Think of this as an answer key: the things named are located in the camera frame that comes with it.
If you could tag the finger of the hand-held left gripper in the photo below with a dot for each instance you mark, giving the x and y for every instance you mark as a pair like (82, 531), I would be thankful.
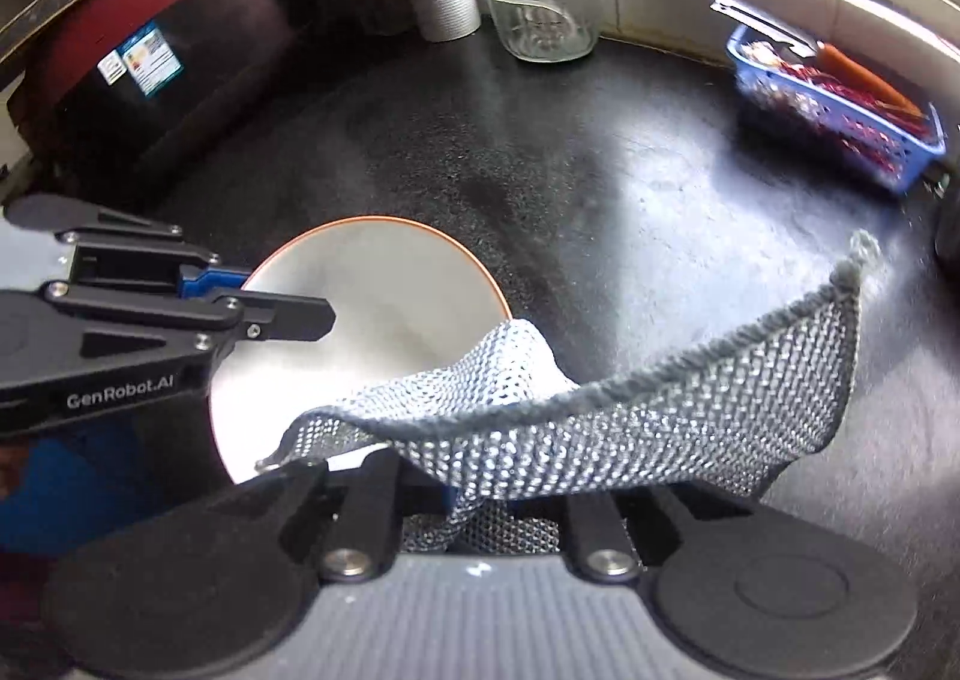
(285, 320)
(127, 259)

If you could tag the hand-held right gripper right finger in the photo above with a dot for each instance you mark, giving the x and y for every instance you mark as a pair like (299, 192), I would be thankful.
(600, 530)

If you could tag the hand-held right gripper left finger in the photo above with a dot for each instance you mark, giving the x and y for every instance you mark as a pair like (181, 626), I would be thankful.
(360, 500)

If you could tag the white bowl with red rim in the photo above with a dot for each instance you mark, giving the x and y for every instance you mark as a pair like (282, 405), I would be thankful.
(360, 290)

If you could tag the grey mesh dishcloth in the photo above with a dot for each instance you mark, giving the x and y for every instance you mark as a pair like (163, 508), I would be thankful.
(637, 418)

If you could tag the dark red kitchen appliance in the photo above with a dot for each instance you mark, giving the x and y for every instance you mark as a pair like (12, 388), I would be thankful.
(150, 13)

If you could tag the glass jar with clear lid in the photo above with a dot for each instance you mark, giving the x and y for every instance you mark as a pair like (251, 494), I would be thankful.
(544, 20)

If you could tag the blue plastic basket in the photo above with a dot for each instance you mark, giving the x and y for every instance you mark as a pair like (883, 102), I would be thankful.
(825, 125)

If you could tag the dried red chillies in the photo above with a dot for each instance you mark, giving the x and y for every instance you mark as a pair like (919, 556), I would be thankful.
(832, 88)

